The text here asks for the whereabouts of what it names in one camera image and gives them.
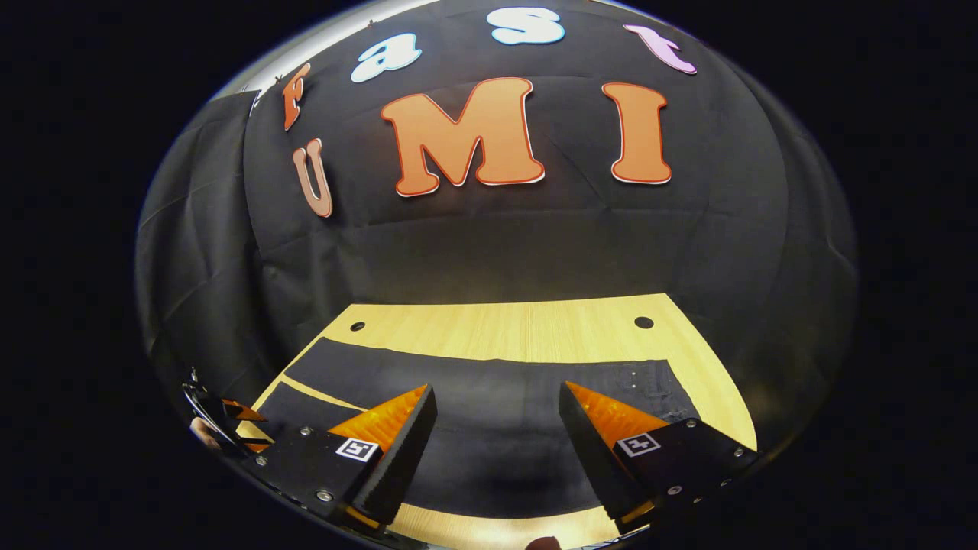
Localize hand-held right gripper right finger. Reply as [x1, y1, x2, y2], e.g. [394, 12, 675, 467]
[559, 382, 759, 534]

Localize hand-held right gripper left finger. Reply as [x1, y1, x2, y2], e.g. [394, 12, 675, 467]
[252, 384, 438, 533]

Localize black jeans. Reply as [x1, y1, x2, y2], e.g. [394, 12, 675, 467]
[252, 338, 700, 520]

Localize black backdrop cloth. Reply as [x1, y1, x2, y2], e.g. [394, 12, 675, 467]
[136, 0, 858, 459]

